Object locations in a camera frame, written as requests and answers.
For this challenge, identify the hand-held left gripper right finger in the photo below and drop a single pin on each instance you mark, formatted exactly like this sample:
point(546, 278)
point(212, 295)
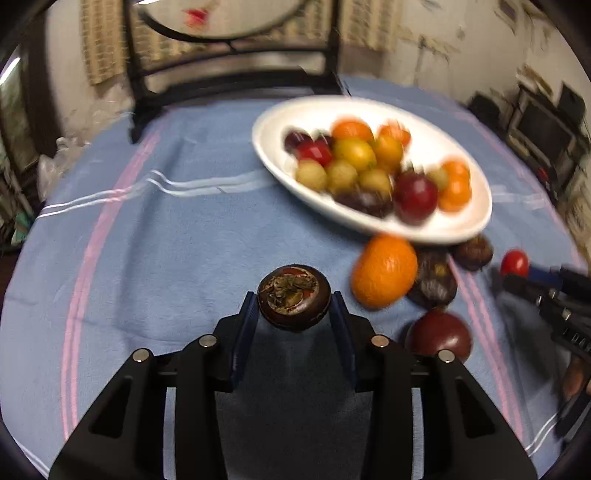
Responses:
point(342, 341)

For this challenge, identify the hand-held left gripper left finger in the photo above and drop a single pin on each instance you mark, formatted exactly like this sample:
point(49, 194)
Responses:
point(244, 341)

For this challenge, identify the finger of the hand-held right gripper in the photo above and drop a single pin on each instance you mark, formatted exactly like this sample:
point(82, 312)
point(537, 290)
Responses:
point(572, 281)
point(526, 290)

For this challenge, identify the small red cherry tomato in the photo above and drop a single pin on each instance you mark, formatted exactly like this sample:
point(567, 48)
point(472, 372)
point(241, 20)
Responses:
point(514, 263)

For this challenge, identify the yellow kumquat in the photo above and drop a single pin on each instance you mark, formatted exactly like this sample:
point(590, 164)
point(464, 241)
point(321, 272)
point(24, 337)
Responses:
point(354, 154)
point(375, 181)
point(388, 154)

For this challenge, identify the white oval plate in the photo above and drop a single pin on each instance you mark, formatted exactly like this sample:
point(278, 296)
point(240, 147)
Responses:
point(277, 138)

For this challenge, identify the person's right hand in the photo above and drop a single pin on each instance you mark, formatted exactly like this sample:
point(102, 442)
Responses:
point(574, 377)

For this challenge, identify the cardboard box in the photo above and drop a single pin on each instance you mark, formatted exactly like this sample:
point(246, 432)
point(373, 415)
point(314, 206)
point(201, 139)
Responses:
point(579, 212)

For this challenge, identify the large orange mandarin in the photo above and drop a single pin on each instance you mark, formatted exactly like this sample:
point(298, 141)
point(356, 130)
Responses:
point(384, 272)

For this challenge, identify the large dark red plum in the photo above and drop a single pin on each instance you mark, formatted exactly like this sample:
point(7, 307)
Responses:
point(438, 337)

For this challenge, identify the orange kumquat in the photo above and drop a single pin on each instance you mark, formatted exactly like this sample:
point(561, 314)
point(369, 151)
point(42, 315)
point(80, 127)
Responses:
point(353, 129)
point(457, 170)
point(455, 196)
point(397, 133)

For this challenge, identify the blue striped tablecloth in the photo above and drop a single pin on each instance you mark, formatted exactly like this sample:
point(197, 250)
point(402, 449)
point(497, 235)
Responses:
point(161, 230)

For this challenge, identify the yellow-green round fruit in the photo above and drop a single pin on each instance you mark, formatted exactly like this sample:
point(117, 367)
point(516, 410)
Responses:
point(438, 179)

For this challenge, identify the dark red tomato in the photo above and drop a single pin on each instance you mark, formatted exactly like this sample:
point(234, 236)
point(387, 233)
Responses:
point(415, 198)

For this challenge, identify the black computer monitor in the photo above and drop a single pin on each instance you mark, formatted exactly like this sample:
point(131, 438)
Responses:
point(540, 127)

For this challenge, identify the black speaker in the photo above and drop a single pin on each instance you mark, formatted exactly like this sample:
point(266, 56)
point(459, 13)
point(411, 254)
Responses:
point(570, 101)

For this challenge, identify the black bag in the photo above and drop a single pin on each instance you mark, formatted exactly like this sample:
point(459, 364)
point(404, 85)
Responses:
point(484, 107)

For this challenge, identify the dark purple cherry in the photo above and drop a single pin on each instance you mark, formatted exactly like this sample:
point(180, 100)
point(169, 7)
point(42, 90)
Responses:
point(327, 138)

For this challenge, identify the dark wooden round screen stand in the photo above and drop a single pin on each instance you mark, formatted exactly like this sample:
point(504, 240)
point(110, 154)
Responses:
point(143, 106)

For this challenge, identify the clear plastic bags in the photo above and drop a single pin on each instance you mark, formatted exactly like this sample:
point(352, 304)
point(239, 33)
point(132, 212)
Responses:
point(60, 157)

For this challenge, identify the dark framed painting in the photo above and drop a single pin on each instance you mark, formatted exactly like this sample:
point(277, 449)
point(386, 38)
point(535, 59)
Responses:
point(14, 115)

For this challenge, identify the beige woven window blind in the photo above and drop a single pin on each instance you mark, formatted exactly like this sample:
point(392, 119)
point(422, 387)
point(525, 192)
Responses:
point(99, 46)

